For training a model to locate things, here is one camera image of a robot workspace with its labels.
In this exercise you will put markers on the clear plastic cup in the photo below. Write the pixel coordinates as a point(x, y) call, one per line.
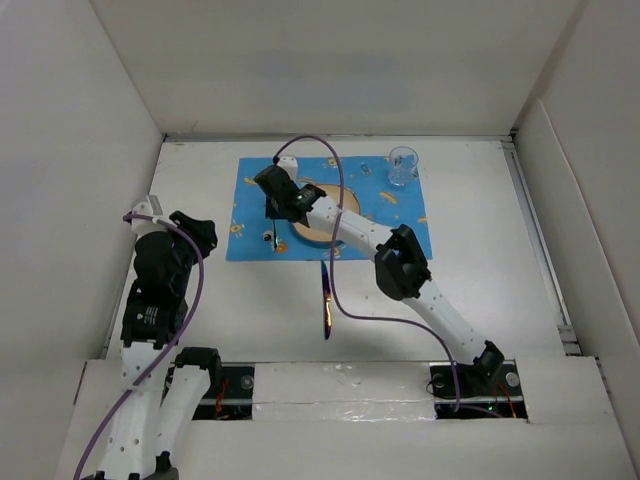
point(403, 162)

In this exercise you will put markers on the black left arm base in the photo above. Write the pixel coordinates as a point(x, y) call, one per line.
point(232, 398)

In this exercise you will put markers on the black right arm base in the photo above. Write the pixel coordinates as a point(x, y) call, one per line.
point(503, 398)

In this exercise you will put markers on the round bird-painted plate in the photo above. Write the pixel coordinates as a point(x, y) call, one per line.
point(320, 232)

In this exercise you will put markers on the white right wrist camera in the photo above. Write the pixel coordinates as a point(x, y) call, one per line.
point(289, 164)

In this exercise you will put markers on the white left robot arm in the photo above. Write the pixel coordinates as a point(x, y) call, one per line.
point(162, 384)

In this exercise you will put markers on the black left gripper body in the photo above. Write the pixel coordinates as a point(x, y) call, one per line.
point(183, 274)

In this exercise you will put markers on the iridescent table knife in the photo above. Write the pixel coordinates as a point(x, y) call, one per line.
point(327, 297)

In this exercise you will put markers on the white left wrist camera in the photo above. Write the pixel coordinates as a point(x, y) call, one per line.
point(147, 210)

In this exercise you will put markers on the iridescent fork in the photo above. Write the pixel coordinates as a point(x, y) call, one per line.
point(274, 230)

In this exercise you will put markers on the blue space-print cloth placemat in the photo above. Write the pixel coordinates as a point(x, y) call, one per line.
point(251, 232)

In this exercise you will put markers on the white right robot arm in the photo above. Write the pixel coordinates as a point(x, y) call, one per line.
point(401, 268)

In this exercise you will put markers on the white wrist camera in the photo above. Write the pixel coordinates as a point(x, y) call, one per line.
point(289, 164)
point(147, 210)

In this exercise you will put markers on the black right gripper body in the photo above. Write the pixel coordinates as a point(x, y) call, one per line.
point(273, 209)

